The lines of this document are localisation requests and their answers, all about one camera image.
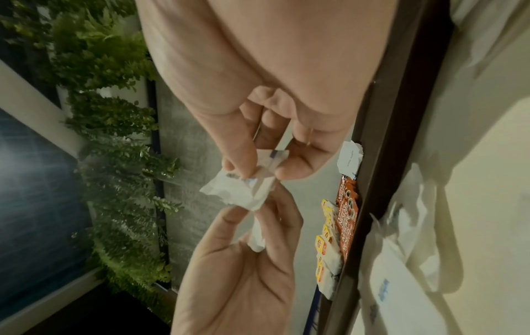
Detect person's right hand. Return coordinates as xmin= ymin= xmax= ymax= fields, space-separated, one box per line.
xmin=136 ymin=0 xmax=400 ymax=180

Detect person's left hand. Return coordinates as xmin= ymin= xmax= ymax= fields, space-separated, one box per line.
xmin=170 ymin=186 xmax=304 ymax=335

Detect bundle of white sugar packets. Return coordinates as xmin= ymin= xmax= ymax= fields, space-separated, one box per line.
xmin=246 ymin=212 xmax=267 ymax=253

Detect square white sugar packet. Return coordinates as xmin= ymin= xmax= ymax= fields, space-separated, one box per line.
xmin=199 ymin=125 xmax=290 ymax=210
xmin=337 ymin=140 xmax=365 ymax=180

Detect row of red coffee sachets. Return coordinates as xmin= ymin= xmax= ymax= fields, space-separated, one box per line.
xmin=334 ymin=174 xmax=360 ymax=263

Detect pile of white sugar packets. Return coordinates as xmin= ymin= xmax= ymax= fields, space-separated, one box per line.
xmin=359 ymin=0 xmax=530 ymax=328

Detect brown plastic tray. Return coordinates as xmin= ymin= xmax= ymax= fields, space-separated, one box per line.
xmin=305 ymin=0 xmax=457 ymax=335

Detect purple metal mesh railing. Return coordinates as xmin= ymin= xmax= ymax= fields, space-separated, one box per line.
xmin=304 ymin=288 xmax=322 ymax=335

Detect green plants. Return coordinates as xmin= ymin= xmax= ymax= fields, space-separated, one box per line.
xmin=0 ymin=0 xmax=183 ymax=325

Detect white beam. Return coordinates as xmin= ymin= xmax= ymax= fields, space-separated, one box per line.
xmin=0 ymin=268 xmax=104 ymax=328
xmin=0 ymin=58 xmax=83 ymax=158

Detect glass building facade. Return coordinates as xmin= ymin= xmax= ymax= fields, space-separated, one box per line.
xmin=0 ymin=108 xmax=97 ymax=315

